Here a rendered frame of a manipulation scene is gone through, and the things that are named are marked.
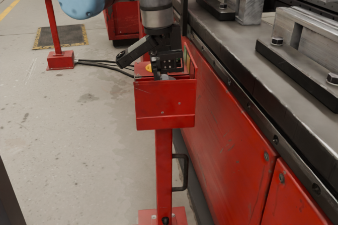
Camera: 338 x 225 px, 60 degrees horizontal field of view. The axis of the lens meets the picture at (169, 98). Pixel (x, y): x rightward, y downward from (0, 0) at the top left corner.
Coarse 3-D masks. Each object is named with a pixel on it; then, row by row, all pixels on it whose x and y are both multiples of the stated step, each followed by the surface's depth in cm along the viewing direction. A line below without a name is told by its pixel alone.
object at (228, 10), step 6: (198, 0) 116; (204, 0) 110; (210, 0) 109; (216, 0) 109; (204, 6) 109; (210, 6) 103; (216, 6) 101; (210, 12) 103; (216, 12) 97; (222, 12) 94; (228, 12) 94; (234, 12) 94; (222, 18) 95; (228, 18) 95; (234, 18) 95
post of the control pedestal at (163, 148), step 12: (156, 132) 89; (168, 132) 89; (156, 144) 91; (168, 144) 91; (156, 156) 93; (168, 156) 94; (156, 168) 96; (168, 168) 97; (156, 180) 99; (168, 180) 99; (156, 192) 103; (168, 192) 102; (156, 204) 111; (168, 204) 105; (168, 216) 109
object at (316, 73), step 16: (256, 48) 71; (272, 48) 65; (288, 48) 65; (288, 64) 58; (304, 64) 57; (304, 80) 54; (320, 80) 51; (320, 96) 50; (336, 96) 46; (336, 112) 47
